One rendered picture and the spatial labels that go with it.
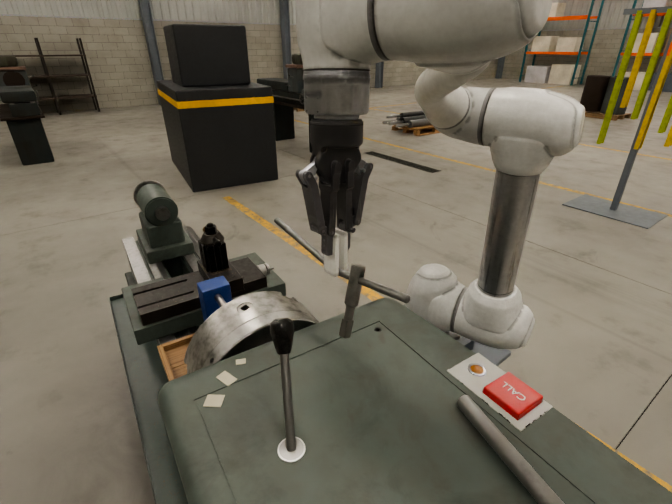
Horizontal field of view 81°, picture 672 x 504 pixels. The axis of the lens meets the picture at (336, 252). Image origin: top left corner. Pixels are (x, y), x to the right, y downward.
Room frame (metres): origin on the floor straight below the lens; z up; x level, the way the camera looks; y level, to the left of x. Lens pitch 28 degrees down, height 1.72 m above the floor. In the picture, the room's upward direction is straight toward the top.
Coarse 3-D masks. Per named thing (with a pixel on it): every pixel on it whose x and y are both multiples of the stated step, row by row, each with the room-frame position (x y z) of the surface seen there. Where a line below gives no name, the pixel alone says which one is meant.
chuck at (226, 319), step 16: (240, 304) 0.68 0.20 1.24; (256, 304) 0.68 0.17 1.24; (272, 304) 0.68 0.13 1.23; (288, 304) 0.70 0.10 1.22; (208, 320) 0.66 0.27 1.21; (224, 320) 0.64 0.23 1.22; (240, 320) 0.63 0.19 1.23; (208, 336) 0.62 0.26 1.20; (224, 336) 0.60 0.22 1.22; (192, 352) 0.61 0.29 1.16; (208, 352) 0.58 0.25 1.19; (192, 368) 0.59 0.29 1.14
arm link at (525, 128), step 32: (512, 96) 0.91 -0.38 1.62; (544, 96) 0.88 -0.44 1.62; (512, 128) 0.88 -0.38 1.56; (544, 128) 0.84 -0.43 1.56; (576, 128) 0.83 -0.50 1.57; (512, 160) 0.88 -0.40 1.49; (544, 160) 0.86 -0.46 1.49; (512, 192) 0.90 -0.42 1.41; (512, 224) 0.90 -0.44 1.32; (512, 256) 0.92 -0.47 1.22; (480, 288) 0.97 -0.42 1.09; (512, 288) 0.94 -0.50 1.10; (480, 320) 0.93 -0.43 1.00; (512, 320) 0.91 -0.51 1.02
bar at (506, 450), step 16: (464, 400) 0.39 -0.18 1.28; (480, 416) 0.36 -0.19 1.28; (480, 432) 0.35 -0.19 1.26; (496, 432) 0.34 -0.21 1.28; (496, 448) 0.32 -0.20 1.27; (512, 448) 0.32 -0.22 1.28; (512, 464) 0.30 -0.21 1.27; (528, 464) 0.30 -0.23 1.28; (528, 480) 0.28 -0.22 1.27; (544, 496) 0.26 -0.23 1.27
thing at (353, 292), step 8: (352, 272) 0.51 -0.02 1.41; (360, 272) 0.51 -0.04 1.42; (352, 280) 0.50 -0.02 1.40; (352, 288) 0.50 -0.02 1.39; (360, 288) 0.50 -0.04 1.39; (352, 296) 0.49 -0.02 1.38; (352, 304) 0.49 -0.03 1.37; (352, 312) 0.49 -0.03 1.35; (344, 320) 0.49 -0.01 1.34; (352, 320) 0.49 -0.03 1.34; (344, 328) 0.48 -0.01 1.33; (344, 336) 0.47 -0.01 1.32
